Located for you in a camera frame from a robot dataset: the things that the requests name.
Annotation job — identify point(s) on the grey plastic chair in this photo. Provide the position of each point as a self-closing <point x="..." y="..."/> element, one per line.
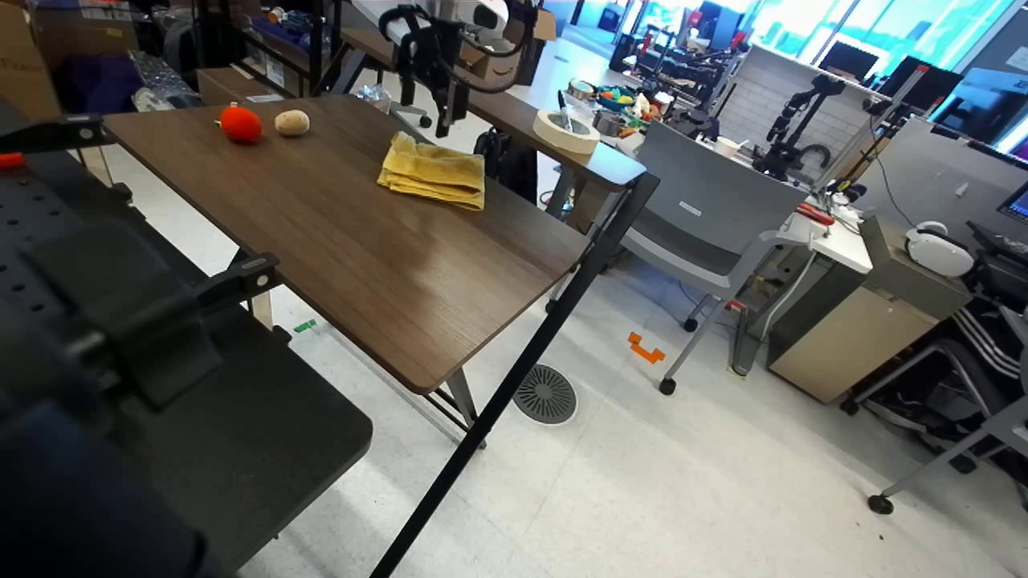
<point x="708" y="224"/>

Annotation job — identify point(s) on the black perforated mount plate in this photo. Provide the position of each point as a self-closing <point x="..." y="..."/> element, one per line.
<point x="148" y="427"/>

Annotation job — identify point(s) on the red tomato toy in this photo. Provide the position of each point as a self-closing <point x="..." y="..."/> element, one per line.
<point x="242" y="122"/>

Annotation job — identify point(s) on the round floor drain cover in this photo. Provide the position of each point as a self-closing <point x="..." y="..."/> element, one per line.
<point x="548" y="397"/>

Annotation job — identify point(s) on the beige potato toy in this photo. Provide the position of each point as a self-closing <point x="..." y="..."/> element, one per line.
<point x="293" y="122"/>

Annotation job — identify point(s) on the yellow cloth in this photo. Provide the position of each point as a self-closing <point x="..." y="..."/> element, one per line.
<point x="433" y="170"/>

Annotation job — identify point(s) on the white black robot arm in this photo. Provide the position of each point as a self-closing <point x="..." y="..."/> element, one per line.
<point x="496" y="34"/>

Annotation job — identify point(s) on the orange floor tape marker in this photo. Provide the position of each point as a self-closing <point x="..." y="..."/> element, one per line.
<point x="643" y="348"/>

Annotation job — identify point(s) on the black tripod stand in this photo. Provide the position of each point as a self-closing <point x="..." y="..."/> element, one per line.
<point x="587" y="271"/>

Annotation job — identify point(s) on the white vr headset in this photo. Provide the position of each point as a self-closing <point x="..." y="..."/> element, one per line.
<point x="932" y="248"/>

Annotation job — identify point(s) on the white tape roll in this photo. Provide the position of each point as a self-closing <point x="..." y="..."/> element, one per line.
<point x="568" y="133"/>

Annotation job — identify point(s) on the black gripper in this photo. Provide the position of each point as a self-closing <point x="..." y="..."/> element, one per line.
<point x="433" y="64"/>

